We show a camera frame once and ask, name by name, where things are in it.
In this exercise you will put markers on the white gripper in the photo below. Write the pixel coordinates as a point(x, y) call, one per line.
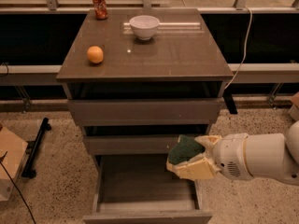
point(230, 155)

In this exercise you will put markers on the black metal stand bar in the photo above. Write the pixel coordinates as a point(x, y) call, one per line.
point(32, 149)

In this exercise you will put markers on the red soda can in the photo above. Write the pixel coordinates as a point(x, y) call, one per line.
point(100, 9)

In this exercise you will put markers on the green and yellow sponge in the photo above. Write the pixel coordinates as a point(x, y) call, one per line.
point(185, 149)

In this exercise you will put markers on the grey middle drawer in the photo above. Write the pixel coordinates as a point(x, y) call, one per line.
point(129, 144)

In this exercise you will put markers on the grey drawer cabinet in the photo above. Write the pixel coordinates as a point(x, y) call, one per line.
point(181, 61)

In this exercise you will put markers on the orange fruit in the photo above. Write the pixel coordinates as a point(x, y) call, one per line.
point(95, 54)

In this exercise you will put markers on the white ceramic bowl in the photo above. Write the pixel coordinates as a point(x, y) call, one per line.
point(144, 27)

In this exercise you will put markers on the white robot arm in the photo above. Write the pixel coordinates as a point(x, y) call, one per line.
point(273, 155)

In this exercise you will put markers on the grey open bottom drawer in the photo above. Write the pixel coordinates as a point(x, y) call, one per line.
point(137, 189)

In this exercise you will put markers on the grey top drawer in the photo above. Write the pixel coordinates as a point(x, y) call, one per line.
point(144, 112)

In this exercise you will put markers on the cardboard box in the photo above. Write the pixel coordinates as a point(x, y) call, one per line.
point(12, 148)

